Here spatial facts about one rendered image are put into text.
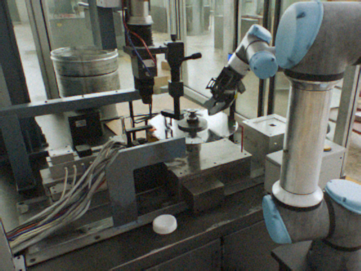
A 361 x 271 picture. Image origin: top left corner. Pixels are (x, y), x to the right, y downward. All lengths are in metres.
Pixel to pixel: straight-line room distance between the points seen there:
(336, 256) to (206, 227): 0.39
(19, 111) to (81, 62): 0.52
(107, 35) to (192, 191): 0.56
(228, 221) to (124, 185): 0.34
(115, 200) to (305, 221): 0.54
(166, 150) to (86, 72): 0.81
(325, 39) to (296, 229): 0.41
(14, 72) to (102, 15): 0.51
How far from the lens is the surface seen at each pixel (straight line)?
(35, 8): 2.10
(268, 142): 1.31
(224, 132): 1.19
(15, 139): 1.32
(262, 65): 1.00
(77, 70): 1.74
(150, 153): 1.01
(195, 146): 1.26
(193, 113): 1.23
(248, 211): 1.14
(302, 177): 0.75
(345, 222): 0.86
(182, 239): 1.03
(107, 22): 1.20
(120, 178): 1.01
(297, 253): 1.01
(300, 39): 0.62
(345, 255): 0.93
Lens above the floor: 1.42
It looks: 26 degrees down
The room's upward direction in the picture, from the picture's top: 1 degrees clockwise
